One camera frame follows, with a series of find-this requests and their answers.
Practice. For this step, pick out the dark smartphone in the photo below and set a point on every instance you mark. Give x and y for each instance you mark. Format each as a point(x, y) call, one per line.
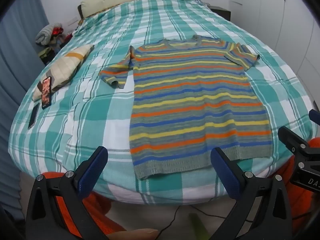
point(33, 116)

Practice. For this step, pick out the white wardrobe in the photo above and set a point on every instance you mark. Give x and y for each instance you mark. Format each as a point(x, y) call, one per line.
point(282, 17)

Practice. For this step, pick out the dark nightstand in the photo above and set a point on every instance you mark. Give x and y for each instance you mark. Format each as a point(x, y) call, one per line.
point(221, 11)

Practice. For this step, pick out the person's bare foot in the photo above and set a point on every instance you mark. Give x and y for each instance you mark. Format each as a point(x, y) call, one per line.
point(142, 234)

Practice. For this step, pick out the bed with teal plaid sheet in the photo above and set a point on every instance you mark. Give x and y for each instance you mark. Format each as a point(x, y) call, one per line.
point(87, 110)

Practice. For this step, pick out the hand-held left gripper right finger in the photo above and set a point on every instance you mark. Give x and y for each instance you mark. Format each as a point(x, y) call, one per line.
point(225, 171)

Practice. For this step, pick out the blue-grey curtain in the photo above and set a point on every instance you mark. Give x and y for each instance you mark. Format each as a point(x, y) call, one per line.
point(15, 55)

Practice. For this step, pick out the smartphone with lit screen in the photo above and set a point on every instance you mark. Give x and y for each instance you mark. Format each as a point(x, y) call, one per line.
point(46, 92)

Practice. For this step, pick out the pile of clothes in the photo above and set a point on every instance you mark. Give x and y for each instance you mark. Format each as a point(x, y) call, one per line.
point(48, 36)

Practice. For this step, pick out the beige patterned pillow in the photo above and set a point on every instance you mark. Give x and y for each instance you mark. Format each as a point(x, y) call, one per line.
point(65, 67)

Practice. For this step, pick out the striped knit shirt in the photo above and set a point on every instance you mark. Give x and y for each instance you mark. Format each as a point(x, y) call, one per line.
point(195, 100)

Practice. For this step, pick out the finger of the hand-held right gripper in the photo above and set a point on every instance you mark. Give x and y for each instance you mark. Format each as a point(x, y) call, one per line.
point(315, 117)
point(291, 137)

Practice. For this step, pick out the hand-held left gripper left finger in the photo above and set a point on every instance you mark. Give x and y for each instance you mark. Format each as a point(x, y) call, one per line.
point(93, 170)

